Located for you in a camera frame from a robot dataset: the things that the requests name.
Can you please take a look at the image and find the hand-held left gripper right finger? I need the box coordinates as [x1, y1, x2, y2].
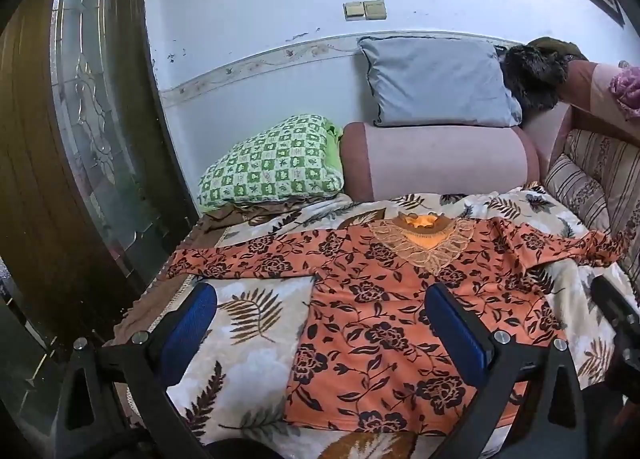
[425, 281, 588, 459]

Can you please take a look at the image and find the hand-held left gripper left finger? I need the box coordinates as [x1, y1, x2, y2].
[52, 281, 218, 459]

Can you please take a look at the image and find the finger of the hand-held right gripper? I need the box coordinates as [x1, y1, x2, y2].
[590, 276, 640, 335]

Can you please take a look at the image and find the orange floral blouse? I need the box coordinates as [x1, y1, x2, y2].
[165, 213, 628, 437]

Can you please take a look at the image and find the brown fringed cloth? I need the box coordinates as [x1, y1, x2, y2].
[112, 201, 301, 345]

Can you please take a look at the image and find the leaf print blanket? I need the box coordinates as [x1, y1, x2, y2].
[112, 186, 633, 459]

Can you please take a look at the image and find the striped sofa cushion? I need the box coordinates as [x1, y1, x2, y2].
[542, 128, 640, 240]

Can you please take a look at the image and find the pink bolster cushion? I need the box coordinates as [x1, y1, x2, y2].
[340, 121, 541, 203]

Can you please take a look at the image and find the green checkered pillow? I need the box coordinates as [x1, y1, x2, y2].
[196, 114, 346, 212]

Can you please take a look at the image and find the wooden door with glass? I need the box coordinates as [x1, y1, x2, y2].
[0, 0, 201, 340]

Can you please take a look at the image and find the pink cloth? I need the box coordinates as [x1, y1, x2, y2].
[557, 59, 640, 122]

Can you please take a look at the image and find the dark furry cushion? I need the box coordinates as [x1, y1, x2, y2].
[497, 44, 571, 112]

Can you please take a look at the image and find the grey blue pillow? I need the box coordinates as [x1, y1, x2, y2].
[357, 35, 523, 128]

